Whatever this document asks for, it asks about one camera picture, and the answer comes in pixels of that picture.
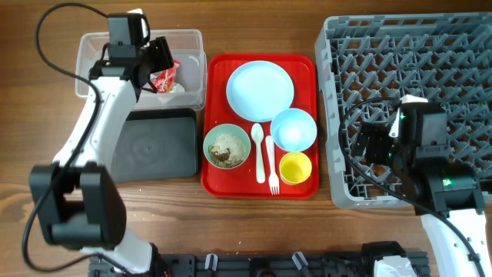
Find red snack wrapper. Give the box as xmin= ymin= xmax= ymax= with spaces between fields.
xmin=152 ymin=59 xmax=181 ymax=93

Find white tissue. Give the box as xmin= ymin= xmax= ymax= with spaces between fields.
xmin=169 ymin=82 xmax=185 ymax=93

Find yellow plastic cup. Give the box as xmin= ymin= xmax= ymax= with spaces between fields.
xmin=279 ymin=152 xmax=312 ymax=185

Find green bowl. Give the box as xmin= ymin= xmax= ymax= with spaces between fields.
xmin=203 ymin=123 xmax=251 ymax=169

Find rice and food scraps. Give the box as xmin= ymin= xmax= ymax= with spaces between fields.
xmin=208 ymin=134 xmax=247 ymax=169

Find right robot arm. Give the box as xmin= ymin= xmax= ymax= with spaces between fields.
xmin=351 ymin=122 xmax=491 ymax=276

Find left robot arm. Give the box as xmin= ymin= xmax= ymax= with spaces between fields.
xmin=22 ymin=37 xmax=174 ymax=276

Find grey dishwasher rack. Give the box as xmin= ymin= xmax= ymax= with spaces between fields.
xmin=314 ymin=12 xmax=491 ymax=209

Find clear plastic bin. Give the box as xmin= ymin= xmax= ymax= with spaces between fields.
xmin=75 ymin=29 xmax=207 ymax=111

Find light blue bowl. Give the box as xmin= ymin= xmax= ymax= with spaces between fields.
xmin=270 ymin=108 xmax=317 ymax=152

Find black rectangular tray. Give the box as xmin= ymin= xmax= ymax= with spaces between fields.
xmin=110 ymin=108 xmax=198 ymax=182

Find light blue plate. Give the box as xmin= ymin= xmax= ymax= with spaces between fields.
xmin=226 ymin=61 xmax=294 ymax=122

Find white plastic fork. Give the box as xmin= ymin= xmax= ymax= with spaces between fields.
xmin=265 ymin=135 xmax=280 ymax=195

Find white plastic spoon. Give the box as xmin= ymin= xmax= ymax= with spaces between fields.
xmin=251 ymin=123 xmax=266 ymax=184

